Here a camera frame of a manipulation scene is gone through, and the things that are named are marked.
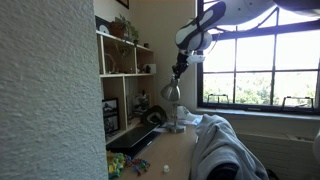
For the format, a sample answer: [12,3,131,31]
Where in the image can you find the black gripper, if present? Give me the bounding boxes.
[171,52,190,81]

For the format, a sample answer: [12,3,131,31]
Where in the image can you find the silver desk lamp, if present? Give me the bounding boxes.
[160,75,187,134]

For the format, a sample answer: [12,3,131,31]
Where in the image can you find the white baseball cap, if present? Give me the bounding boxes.
[176,105,204,126]

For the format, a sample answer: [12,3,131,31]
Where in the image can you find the black round case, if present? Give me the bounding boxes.
[140,104,169,127]

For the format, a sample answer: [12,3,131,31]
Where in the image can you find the white papers on desk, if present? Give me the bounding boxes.
[156,117,202,133]

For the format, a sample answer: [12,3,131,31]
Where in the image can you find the light wooden shelf hutch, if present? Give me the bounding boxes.
[95,29,158,146]

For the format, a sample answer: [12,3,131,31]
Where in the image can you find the green potted plant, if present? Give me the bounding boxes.
[109,13,140,45]

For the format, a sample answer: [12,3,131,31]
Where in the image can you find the black laptop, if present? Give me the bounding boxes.
[105,123,163,158]

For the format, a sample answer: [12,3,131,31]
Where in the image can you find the grey hoodie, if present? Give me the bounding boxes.
[189,113,270,180]

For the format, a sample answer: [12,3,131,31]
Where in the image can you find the large dark framed picture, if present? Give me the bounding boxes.
[95,15,112,35]

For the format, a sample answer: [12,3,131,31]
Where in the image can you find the white window sill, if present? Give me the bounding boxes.
[196,107,320,122]

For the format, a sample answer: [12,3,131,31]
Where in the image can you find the colourful toy pile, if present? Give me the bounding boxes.
[106,151,127,179]

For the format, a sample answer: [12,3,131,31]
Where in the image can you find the white radiator cover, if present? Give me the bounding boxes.
[235,132,318,180]

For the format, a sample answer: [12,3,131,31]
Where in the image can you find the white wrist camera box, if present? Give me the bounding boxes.
[186,54,207,65]

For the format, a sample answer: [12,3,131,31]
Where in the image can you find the black window guard bracket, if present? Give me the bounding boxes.
[207,93,231,105]
[281,95,316,110]

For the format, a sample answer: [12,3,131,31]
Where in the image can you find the black double photo frame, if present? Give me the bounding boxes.
[101,97,121,136]

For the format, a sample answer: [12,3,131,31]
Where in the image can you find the dark hanging wall picture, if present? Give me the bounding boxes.
[115,0,130,10]

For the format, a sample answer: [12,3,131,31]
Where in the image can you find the purple red bead necklaces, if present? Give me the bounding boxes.
[124,156,152,177]

